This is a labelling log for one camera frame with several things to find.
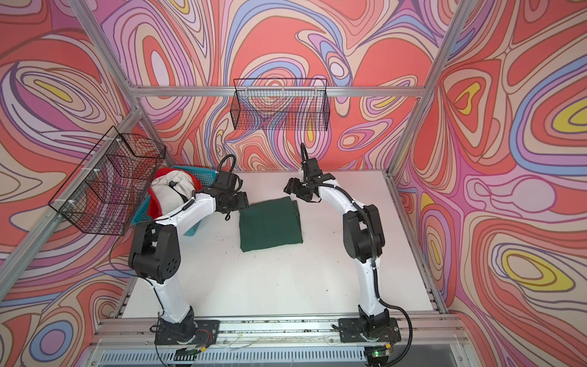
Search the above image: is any aluminium mounting rail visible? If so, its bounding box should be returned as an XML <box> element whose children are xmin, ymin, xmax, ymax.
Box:
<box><xmin>79</xmin><ymin>313</ymin><xmax>481</xmax><ymax>366</ymax></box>

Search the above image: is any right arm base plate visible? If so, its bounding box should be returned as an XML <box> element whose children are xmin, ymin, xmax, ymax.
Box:
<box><xmin>332</xmin><ymin>317</ymin><xmax>402</xmax><ymax>345</ymax></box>

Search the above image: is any red t shirt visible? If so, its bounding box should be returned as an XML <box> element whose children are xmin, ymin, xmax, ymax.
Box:
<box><xmin>147</xmin><ymin>167</ymin><xmax>203</xmax><ymax>221</ymax></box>

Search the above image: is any black wire basket wall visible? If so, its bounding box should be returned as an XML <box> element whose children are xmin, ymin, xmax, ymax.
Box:
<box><xmin>48</xmin><ymin>127</ymin><xmax>167</xmax><ymax>235</ymax></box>
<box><xmin>230</xmin><ymin>76</ymin><xmax>330</xmax><ymax>132</ymax></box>

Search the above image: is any black wire basket left wall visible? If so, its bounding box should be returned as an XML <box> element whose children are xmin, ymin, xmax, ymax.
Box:
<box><xmin>48</xmin><ymin>127</ymin><xmax>167</xmax><ymax>235</ymax></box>

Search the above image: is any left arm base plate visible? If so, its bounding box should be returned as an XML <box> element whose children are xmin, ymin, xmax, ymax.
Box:
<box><xmin>150</xmin><ymin>319</ymin><xmax>220</xmax><ymax>347</ymax></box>

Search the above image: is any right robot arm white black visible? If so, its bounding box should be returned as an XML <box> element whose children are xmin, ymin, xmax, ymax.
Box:
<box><xmin>284</xmin><ymin>143</ymin><xmax>414</xmax><ymax>347</ymax></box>

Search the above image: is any green t shirt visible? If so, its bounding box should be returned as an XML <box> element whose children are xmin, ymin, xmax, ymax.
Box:
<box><xmin>239</xmin><ymin>197</ymin><xmax>304</xmax><ymax>252</ymax></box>

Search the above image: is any black wire basket back wall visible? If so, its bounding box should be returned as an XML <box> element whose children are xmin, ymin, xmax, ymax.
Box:
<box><xmin>230</xmin><ymin>76</ymin><xmax>330</xmax><ymax>132</ymax></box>

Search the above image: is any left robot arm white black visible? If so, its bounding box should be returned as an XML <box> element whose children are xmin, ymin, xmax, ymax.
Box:
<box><xmin>128</xmin><ymin>154</ymin><xmax>249</xmax><ymax>345</ymax></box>

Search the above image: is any teal plastic laundry basket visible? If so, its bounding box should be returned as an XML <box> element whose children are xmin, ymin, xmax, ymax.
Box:
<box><xmin>131</xmin><ymin>166</ymin><xmax>216</xmax><ymax>236</ymax></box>

